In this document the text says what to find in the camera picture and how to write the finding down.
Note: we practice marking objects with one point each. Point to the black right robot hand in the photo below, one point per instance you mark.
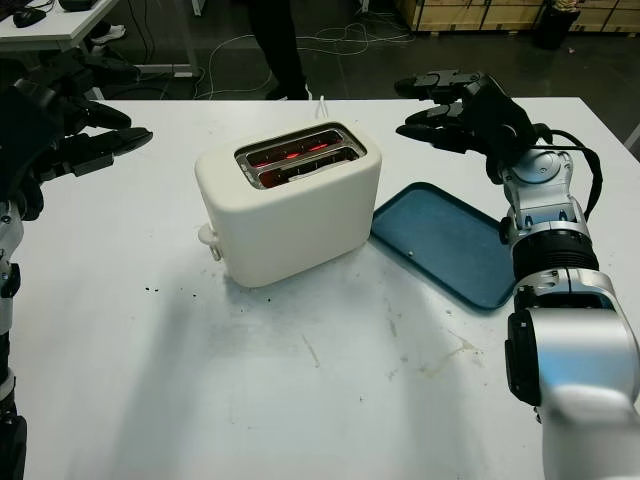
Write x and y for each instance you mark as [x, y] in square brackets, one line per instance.
[440, 137]

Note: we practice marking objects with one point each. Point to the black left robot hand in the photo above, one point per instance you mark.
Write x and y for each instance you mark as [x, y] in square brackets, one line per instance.
[110, 145]

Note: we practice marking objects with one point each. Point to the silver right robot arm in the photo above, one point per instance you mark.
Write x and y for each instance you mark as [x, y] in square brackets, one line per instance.
[575, 350]

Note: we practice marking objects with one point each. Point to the white two-slot toaster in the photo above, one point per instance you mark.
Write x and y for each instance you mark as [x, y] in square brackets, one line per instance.
[290, 225]

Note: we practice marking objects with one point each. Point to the person in dark trousers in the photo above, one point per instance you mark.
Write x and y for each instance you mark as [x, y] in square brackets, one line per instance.
[280, 50]

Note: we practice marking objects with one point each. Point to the blue rectangular tray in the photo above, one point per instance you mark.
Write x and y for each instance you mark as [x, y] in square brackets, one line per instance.
[440, 240]

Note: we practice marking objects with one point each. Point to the white shoe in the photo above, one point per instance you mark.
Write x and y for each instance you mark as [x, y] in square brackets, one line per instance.
[110, 34]

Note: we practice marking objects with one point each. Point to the wooden crate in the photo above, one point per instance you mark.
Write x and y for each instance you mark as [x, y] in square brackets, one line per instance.
[470, 12]
[610, 15]

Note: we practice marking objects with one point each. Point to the white desk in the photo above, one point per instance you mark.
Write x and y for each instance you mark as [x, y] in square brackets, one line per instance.
[60, 22]

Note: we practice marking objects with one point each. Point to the black device on desk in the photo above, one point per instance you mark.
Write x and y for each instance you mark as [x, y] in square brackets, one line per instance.
[75, 4]

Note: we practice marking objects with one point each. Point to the black computer mouse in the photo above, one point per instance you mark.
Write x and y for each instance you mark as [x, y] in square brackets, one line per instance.
[27, 17]

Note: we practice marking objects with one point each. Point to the black trash bin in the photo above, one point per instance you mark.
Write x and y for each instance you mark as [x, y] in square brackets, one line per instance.
[555, 27]

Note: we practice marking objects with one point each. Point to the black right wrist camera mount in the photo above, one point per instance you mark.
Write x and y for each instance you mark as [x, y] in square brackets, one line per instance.
[502, 110]

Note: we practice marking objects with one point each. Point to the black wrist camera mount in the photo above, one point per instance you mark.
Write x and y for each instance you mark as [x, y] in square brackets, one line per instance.
[25, 140]
[502, 110]

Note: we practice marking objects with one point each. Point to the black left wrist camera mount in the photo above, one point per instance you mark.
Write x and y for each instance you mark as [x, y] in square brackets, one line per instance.
[25, 140]

